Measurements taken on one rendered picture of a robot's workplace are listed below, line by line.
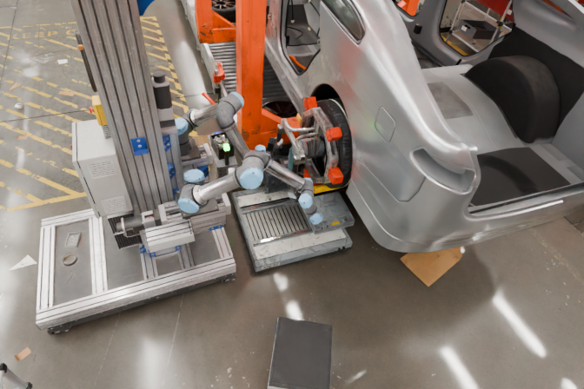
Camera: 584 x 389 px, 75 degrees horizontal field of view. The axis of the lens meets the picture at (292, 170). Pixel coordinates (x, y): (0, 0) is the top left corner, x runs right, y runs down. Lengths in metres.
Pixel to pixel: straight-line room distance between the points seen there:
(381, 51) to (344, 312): 1.85
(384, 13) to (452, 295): 2.17
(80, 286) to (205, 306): 0.84
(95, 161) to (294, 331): 1.50
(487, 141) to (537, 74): 0.63
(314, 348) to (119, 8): 2.05
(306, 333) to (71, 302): 1.51
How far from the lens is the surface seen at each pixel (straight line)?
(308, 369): 2.46
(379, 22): 2.33
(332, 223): 3.20
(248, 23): 2.61
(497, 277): 3.68
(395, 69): 2.10
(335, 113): 2.61
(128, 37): 1.92
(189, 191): 2.19
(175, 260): 2.94
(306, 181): 2.24
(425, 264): 3.43
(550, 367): 3.49
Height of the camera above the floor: 2.66
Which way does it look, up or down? 44 degrees down
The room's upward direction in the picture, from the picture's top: 7 degrees clockwise
